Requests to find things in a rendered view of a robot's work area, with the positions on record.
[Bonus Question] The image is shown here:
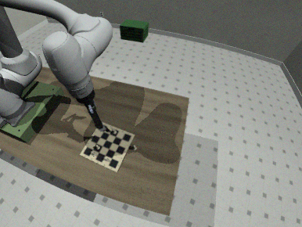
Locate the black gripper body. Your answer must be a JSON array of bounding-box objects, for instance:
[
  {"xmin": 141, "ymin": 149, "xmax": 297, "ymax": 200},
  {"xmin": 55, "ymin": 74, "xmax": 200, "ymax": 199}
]
[{"xmin": 75, "ymin": 89, "xmax": 95, "ymax": 108}]

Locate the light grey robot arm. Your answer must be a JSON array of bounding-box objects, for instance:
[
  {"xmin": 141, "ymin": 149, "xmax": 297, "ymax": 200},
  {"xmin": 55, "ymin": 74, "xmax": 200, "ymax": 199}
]
[{"xmin": 0, "ymin": 0, "xmax": 113, "ymax": 128}]

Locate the cream chessboard with black squares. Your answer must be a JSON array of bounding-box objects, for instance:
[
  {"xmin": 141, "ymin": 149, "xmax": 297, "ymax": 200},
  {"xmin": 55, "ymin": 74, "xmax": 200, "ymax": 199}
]
[{"xmin": 80, "ymin": 123, "xmax": 135, "ymax": 172}]

